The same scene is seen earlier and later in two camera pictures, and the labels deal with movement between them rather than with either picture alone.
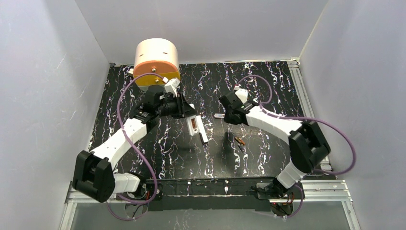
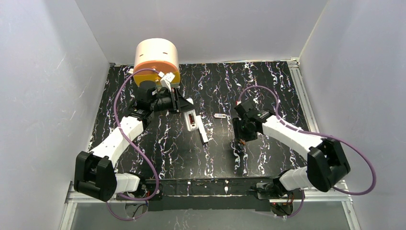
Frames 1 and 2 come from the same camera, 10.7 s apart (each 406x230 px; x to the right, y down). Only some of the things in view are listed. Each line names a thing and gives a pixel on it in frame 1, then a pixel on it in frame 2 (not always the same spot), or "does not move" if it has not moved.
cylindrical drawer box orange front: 156,56 does not move
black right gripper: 228,112 -> 240,138
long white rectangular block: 202,130 does not move
